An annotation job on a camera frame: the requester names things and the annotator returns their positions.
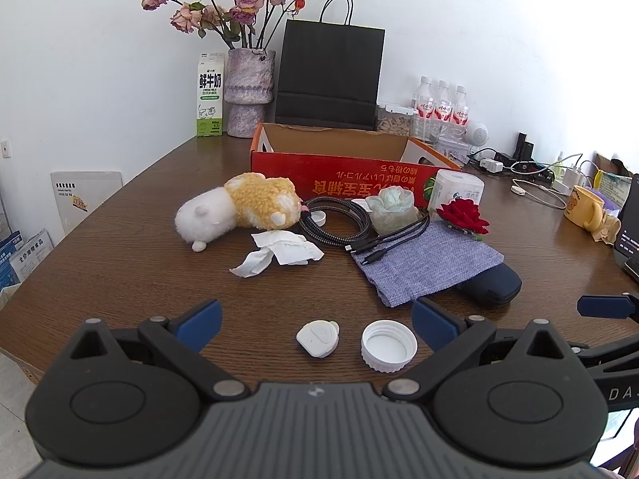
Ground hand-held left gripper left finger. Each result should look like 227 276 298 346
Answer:
69 298 250 403

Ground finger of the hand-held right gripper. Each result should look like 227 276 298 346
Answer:
576 293 639 322
569 336 639 377

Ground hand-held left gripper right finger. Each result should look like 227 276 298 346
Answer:
386 297 576 403

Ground blue grey woven cloth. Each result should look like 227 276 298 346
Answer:
352 220 505 308

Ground navy blue pouch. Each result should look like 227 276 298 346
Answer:
449 261 523 307

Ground thin black charging cable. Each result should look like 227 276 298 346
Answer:
344 214 431 267

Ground white tissue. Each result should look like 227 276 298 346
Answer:
230 230 325 279

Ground yellow white plush hamster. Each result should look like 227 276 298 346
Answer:
175 172 303 253

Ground pale green plastic bag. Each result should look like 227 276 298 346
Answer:
364 186 421 234

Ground white wet wipes pack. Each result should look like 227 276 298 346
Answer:
427 170 485 215

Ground red orange cardboard box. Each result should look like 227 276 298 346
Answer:
250 122 464 208

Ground clear seed container white lid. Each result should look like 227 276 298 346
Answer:
375 103 418 137

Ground white ribbed bottle cap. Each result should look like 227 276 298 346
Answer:
361 320 419 373

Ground dark screen device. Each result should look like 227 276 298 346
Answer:
611 174 639 281

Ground yellow mug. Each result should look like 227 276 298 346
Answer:
564 186 606 233

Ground red fabric rose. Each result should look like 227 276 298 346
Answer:
435 198 491 241

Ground small white round device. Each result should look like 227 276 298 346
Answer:
296 321 341 359

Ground green printed packet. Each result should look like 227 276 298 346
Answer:
594 170 633 206

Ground black power strip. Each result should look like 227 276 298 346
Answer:
486 148 556 183

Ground white board with sticker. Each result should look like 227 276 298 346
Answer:
50 171 125 236

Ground floral tin box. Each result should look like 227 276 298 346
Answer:
438 140 475 166

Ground blue white packets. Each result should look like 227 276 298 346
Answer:
0 230 55 310

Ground clear drinking glass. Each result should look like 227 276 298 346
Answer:
418 115 444 147

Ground white round speaker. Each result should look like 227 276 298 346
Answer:
464 121 493 147

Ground water bottle red label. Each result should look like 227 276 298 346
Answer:
450 85 471 131
413 76 435 127
433 80 454 129

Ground white green milk carton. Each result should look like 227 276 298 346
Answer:
196 52 227 137

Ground purple mottled vase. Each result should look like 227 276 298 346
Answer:
223 48 277 139

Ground black paper bag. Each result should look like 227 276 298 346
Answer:
274 0 387 132

